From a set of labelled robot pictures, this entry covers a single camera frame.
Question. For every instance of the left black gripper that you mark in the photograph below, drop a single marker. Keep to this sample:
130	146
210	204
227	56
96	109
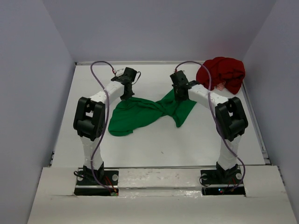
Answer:
127	96

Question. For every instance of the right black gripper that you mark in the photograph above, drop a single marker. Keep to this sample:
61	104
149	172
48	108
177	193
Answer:
177	97

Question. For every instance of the green t shirt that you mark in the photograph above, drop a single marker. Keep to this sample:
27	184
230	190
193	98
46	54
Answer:
136	113

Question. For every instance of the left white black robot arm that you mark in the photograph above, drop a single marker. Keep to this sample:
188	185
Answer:
91	118

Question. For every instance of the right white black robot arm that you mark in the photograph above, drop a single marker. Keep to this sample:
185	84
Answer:
230	120

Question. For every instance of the red t shirt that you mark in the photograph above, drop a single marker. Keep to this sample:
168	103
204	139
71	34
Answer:
222	71

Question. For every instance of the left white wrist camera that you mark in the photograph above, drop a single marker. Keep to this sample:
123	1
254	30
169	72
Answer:
118	73

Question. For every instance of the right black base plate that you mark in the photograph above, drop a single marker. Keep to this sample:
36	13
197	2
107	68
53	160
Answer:
213	186

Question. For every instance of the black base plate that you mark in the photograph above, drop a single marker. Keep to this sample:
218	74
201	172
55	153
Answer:
86	185
213	186

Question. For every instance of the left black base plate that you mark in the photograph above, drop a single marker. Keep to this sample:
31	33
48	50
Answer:
86	185

